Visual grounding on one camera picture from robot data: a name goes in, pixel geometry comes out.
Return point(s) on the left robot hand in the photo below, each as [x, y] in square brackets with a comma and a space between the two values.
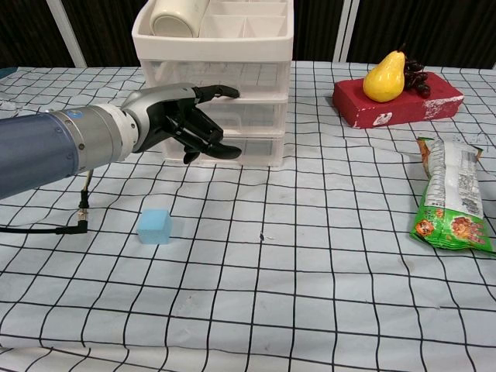
[162, 112]

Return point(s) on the clear plastic container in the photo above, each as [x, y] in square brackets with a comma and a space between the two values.
[263, 149]
[255, 116]
[255, 73]

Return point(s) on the blue foam cube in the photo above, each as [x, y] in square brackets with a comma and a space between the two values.
[155, 228]

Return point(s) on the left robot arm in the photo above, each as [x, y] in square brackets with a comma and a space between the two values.
[50, 147]

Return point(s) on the white plastic compartment organizer tray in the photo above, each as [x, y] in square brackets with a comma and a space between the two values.
[217, 48]

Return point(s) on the white cylindrical bottle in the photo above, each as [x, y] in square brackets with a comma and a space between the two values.
[176, 17]

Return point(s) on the checkered tablecloth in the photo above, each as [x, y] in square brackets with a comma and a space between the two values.
[271, 271]

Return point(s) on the yellow pear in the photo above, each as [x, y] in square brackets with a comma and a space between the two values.
[385, 81]

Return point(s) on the dark grape bunch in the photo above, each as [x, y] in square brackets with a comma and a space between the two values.
[416, 79]

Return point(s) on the red brick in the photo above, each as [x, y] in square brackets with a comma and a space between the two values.
[438, 100]

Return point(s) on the green snack bag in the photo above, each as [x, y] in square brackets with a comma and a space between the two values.
[453, 193]

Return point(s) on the black partition white frame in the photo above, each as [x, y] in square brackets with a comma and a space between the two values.
[426, 27]

